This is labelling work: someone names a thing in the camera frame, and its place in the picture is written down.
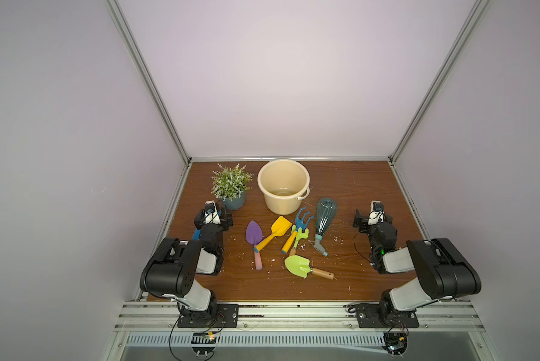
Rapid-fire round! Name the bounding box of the purple trowel pink handle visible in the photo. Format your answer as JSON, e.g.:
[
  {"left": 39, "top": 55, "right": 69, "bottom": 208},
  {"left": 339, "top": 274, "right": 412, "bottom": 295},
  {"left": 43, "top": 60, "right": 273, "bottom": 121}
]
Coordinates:
[{"left": 245, "top": 221, "right": 263, "bottom": 271}]

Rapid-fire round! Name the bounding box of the teal spray bottle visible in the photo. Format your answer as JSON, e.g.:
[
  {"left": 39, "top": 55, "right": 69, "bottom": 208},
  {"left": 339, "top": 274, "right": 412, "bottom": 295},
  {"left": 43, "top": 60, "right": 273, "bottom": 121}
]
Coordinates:
[{"left": 313, "top": 197, "right": 338, "bottom": 257}]

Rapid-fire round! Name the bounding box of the yellow plastic scoop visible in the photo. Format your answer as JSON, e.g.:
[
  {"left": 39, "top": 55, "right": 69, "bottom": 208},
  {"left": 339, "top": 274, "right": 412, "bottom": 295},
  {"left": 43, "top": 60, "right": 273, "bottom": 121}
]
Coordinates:
[{"left": 254, "top": 216, "right": 293, "bottom": 253}]

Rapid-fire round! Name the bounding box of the green trowel wooden handle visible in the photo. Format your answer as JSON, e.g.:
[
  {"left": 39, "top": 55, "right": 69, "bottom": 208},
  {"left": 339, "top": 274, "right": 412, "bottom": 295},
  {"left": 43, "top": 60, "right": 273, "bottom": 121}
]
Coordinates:
[{"left": 284, "top": 255, "right": 335, "bottom": 280}]

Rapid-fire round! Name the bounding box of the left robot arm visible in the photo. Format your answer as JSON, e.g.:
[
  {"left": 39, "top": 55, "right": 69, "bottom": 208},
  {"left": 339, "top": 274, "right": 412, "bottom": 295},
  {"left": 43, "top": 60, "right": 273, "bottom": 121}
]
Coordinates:
[{"left": 140, "top": 201, "right": 233, "bottom": 323}]

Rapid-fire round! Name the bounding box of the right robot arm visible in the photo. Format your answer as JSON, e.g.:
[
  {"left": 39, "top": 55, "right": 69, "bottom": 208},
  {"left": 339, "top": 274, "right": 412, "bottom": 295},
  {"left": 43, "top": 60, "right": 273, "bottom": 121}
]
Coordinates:
[{"left": 353, "top": 202, "right": 482, "bottom": 321}]

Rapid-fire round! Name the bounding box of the artificial green potted plant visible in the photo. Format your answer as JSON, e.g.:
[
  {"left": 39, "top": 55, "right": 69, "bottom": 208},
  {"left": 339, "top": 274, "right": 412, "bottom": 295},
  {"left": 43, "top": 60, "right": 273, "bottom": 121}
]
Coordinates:
[{"left": 211, "top": 163, "right": 253, "bottom": 211}]

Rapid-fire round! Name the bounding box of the cream plastic bucket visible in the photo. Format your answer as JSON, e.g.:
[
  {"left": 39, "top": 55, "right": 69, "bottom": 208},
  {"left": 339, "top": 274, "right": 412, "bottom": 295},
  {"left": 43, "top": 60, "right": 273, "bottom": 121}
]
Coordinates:
[{"left": 257, "top": 159, "right": 311, "bottom": 215}]

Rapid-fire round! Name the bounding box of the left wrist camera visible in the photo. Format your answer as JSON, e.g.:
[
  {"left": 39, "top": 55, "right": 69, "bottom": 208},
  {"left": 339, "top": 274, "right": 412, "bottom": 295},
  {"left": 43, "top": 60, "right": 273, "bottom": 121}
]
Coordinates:
[{"left": 204, "top": 201, "right": 220, "bottom": 224}]

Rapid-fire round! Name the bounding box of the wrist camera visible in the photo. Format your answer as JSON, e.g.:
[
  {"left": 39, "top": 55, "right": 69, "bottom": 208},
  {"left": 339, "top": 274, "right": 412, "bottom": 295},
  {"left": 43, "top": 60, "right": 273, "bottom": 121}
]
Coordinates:
[
  {"left": 204, "top": 201, "right": 220, "bottom": 224},
  {"left": 368, "top": 201, "right": 384, "bottom": 225}
]

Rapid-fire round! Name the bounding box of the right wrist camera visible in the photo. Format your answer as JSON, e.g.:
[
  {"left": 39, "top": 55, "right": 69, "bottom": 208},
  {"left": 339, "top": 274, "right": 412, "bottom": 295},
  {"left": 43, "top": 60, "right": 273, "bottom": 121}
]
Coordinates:
[{"left": 368, "top": 201, "right": 384, "bottom": 225}]

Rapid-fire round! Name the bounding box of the green rake wooden handle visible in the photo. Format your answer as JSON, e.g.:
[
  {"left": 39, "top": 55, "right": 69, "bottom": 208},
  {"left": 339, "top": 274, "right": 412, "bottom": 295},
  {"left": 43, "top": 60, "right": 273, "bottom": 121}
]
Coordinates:
[{"left": 289, "top": 226, "right": 309, "bottom": 256}]

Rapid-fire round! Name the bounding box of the blue rake yellow handle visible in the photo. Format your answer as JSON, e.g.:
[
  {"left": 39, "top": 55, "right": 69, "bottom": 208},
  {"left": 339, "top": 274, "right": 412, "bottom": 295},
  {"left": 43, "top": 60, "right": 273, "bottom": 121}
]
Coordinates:
[{"left": 281, "top": 207, "right": 314, "bottom": 254}]

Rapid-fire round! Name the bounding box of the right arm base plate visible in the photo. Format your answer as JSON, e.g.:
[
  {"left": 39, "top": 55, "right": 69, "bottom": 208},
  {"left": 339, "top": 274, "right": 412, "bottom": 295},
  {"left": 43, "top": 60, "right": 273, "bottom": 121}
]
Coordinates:
[{"left": 346, "top": 303, "right": 420, "bottom": 329}]

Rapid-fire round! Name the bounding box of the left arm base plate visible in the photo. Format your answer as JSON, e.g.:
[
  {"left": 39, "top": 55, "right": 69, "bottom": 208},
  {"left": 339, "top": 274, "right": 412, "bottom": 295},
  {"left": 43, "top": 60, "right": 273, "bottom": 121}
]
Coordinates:
[{"left": 177, "top": 304, "right": 239, "bottom": 329}]

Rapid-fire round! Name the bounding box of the aluminium front rail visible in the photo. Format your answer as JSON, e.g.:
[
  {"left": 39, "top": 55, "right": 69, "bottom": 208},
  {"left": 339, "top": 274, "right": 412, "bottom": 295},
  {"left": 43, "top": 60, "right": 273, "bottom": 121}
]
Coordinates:
[{"left": 113, "top": 301, "right": 485, "bottom": 332}]

